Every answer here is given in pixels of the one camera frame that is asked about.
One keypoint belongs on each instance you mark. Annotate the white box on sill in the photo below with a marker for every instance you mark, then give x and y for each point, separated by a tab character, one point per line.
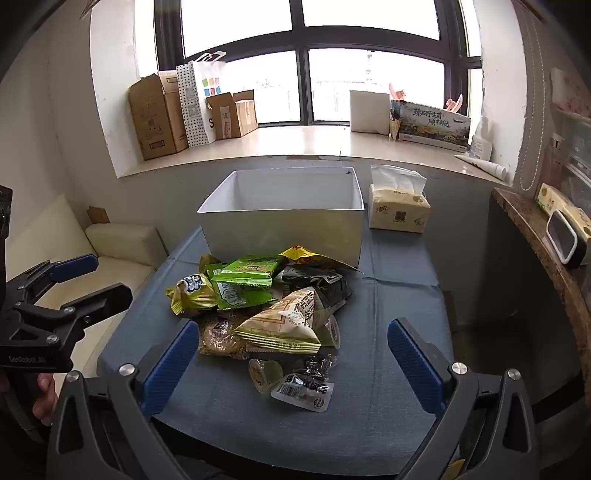
370	112

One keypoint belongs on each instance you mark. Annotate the white open storage box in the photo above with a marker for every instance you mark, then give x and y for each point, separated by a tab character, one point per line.
266	211

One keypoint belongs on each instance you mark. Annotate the person's left hand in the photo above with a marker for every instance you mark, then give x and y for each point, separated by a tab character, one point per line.
46	399

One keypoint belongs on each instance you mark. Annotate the yellow-green small box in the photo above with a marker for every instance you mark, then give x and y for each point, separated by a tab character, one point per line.
551	199

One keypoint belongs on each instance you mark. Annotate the white dotted paper bag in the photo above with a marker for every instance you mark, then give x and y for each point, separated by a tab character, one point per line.
198	80

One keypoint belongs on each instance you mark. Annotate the black white alarm clock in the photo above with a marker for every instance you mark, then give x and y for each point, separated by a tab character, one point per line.
568	243

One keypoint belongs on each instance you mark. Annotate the printed landscape carton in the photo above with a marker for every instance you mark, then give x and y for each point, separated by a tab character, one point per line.
430	126

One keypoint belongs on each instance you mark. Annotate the braised chicken feet packet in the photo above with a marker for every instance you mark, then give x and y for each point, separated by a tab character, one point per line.
308	386

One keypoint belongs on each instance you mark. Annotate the green jelly cup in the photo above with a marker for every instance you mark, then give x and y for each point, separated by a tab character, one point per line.
265	374
329	334

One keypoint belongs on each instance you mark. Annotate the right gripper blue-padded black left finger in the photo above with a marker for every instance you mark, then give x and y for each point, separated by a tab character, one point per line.
102	425

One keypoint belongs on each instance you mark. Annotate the green long snack packet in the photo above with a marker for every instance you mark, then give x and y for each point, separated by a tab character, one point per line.
233	296

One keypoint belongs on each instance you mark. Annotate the blue denim table cloth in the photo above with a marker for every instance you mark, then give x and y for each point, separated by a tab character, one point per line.
374	422

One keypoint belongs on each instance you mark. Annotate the black window frame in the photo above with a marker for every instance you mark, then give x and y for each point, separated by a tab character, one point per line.
304	58

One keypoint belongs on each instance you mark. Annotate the brown cracker packet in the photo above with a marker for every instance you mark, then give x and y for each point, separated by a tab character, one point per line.
216	337

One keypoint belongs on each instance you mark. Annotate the beige triangular snack bag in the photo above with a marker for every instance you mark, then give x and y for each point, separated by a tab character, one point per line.
286	327

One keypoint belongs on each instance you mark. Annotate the tall brown cardboard box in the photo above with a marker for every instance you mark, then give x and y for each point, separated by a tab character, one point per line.
156	113

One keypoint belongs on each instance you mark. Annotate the cream white sofa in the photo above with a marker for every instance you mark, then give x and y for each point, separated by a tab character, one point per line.
129	254

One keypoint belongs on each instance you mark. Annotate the white tube on sill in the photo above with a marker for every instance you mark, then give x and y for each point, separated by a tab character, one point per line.
493	169

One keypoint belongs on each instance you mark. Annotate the yellow tissue pack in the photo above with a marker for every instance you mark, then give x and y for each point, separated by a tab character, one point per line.
396	200

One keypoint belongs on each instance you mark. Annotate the dark seaweed snack packet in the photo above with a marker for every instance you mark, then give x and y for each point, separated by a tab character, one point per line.
331	289

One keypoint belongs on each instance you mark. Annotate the yellow snack bag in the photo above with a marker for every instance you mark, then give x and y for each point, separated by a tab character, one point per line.
299	255

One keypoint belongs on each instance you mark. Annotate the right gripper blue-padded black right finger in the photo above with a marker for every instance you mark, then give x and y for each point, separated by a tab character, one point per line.
484	427

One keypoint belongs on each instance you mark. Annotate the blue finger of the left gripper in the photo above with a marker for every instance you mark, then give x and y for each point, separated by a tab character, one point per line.
38	279

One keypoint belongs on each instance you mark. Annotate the small open cardboard box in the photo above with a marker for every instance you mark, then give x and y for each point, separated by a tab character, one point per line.
233	114

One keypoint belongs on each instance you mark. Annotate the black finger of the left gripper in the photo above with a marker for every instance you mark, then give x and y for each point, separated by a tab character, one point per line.
98	306

